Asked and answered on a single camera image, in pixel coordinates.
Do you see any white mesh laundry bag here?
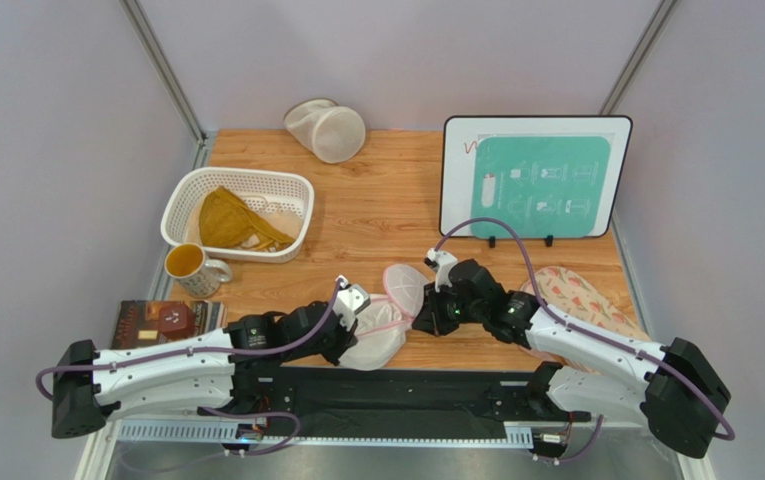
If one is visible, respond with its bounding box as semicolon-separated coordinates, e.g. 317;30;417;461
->
339;264;430;371

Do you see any dark brown book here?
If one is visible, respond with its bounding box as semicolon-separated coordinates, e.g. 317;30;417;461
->
110;300;228;350

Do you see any aluminium slotted rail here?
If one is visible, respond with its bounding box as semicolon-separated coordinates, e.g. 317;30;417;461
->
108;415;534;449

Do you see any patterned ceramic mug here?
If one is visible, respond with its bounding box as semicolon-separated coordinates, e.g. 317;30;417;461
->
164;243;234;299

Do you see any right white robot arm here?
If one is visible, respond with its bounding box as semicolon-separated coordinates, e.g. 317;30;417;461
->
413;251;735;459

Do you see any beige mesh laundry bag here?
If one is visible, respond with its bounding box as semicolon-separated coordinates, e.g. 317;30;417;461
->
283;98;367;164

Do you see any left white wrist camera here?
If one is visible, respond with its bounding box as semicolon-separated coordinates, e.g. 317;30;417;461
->
332;276;370;331

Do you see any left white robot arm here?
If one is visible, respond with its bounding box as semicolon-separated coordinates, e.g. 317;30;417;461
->
36;291;370;439

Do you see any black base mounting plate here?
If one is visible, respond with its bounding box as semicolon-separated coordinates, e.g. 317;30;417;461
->
221;366;592;438

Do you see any white plastic basket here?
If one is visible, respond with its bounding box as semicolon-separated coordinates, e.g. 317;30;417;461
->
161;167;315;263

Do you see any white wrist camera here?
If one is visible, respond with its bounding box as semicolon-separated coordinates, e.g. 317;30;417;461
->
424;248;459;292
332;276;370;331

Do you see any whiteboard with teal sheet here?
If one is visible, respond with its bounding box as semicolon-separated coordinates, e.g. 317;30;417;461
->
438;115;633;241

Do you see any mustard yellow cloth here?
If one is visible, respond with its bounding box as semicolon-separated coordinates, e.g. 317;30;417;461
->
198;186;295;252

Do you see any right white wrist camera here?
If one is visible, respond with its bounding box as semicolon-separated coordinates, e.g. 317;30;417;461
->
424;248;459;292

